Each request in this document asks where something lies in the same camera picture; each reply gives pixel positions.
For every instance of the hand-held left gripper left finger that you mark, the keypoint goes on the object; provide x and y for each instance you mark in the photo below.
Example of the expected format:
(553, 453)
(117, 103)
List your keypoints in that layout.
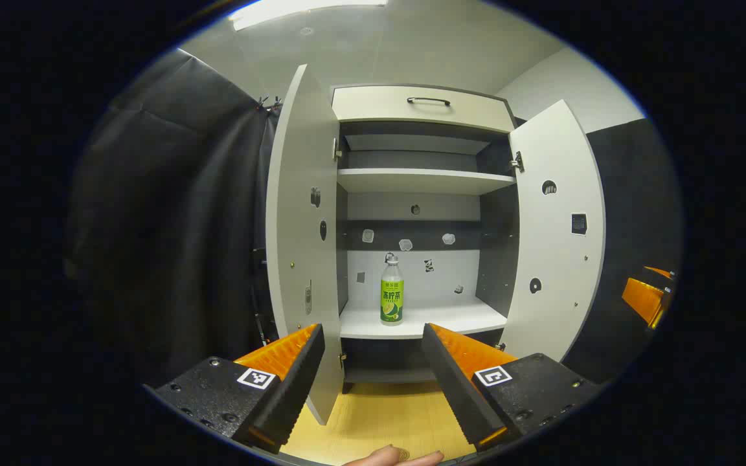
(295, 388)

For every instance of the white cabinet door camera sticker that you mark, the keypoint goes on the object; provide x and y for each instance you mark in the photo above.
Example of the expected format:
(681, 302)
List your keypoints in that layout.
(302, 226)

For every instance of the black backdrop cloth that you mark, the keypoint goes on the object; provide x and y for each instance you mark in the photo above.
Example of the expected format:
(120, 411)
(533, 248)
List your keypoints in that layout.
(172, 226)

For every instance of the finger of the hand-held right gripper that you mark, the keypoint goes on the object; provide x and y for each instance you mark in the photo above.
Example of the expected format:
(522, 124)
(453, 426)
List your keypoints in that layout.
(644, 301)
(661, 273)

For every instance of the cream drawer front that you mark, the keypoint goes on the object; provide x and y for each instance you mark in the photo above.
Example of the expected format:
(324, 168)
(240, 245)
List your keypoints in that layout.
(373, 103)

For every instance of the white cabinet door headphone sticker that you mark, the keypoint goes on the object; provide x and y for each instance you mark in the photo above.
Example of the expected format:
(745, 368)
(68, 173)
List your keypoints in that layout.
(554, 259)

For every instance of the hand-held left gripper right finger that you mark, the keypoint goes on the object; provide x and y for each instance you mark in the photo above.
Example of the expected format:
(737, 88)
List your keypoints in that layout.
(457, 388)

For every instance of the green label bottle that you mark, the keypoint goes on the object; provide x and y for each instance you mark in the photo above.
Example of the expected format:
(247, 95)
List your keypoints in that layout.
(392, 298)

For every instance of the white grey cabinet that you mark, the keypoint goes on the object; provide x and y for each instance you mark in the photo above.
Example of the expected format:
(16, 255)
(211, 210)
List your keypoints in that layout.
(412, 318)

